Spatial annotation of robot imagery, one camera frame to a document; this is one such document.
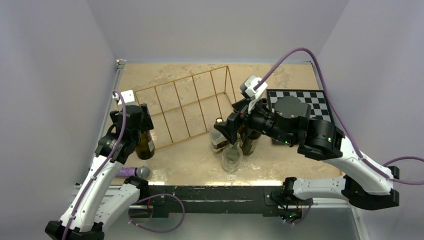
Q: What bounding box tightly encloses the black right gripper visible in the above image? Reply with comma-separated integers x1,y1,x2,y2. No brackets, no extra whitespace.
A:
213,95,295,146

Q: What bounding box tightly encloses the clear square bottle black cap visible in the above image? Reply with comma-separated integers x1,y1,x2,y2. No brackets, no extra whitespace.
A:
208,117,230,156

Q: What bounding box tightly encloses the olive bottle silver neck foil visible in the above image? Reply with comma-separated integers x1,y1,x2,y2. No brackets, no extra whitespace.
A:
135,130,156,160

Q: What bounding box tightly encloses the clear round glass bottle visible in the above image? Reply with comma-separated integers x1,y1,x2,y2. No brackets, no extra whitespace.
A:
221,142,243,173

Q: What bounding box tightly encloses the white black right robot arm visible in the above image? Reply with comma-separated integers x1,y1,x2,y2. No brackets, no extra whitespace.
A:
214,96,400,211

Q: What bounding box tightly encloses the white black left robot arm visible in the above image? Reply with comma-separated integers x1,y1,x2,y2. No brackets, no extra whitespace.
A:
44,103,154,240

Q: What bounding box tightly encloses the dark green bottle white label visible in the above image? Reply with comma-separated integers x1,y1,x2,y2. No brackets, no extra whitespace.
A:
239,131,261,156

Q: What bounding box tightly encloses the dark green bottle right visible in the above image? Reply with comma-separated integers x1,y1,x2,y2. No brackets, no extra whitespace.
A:
257,98,268,110

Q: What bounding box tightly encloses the black white chessboard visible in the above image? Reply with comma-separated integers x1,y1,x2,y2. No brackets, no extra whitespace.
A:
263,89,334,147

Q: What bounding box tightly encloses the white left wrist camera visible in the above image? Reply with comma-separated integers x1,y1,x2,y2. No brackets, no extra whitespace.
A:
116,89,139,108

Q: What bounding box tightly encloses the gold wire wine rack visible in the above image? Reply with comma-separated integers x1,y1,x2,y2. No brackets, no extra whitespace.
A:
135,65,236,149

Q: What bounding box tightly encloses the purple handled microphone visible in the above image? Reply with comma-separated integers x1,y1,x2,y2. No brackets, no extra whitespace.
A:
116,166,151,179

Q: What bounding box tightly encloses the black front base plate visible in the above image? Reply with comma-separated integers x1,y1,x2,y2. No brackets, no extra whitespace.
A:
141,185,311,218

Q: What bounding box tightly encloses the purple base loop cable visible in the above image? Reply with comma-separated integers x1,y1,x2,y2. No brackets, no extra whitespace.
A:
127,193,186,233

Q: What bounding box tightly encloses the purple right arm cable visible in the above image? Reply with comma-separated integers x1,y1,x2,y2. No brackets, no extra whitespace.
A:
253,47,424,186

